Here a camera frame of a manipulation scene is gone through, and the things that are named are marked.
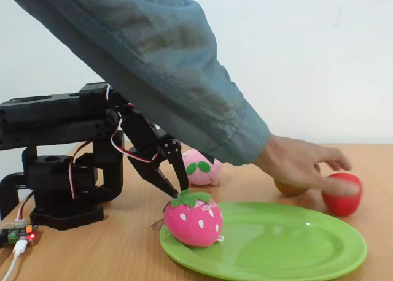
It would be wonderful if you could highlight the brown kiwi with sticker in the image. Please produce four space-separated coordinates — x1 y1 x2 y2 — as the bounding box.
274 164 322 198

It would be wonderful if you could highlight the motor controller circuit board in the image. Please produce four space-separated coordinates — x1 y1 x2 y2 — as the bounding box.
0 221 41 248

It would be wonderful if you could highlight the red white base servo cable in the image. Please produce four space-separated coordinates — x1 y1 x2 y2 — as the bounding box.
68 140 93 199

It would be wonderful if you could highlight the forearm in blue-grey sleeve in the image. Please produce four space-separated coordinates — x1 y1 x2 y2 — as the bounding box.
0 0 271 167

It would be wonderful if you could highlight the servo cable to board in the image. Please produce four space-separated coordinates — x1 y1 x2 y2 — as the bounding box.
17 191 35 225

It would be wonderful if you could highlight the light pink peach plush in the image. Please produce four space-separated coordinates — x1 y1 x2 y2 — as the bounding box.
181 148 224 187

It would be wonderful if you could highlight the person's bare hand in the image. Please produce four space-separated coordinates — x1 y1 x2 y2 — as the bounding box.
254 133 362 196

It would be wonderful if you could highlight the pink strawberry plush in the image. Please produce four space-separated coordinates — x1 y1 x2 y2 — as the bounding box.
161 188 225 248

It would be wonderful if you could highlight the white USB cable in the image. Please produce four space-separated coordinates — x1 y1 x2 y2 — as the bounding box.
0 239 30 281

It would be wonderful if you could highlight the red apple plush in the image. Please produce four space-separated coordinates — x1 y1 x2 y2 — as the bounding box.
321 172 364 218

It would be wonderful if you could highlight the green oval plate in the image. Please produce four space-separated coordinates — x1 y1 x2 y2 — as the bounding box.
158 201 368 281

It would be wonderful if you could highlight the black table clamp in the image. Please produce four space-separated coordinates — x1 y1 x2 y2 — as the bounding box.
0 172 30 222

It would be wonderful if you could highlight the red white wrist servo cable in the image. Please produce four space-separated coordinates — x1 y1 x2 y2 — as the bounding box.
103 83 162 164

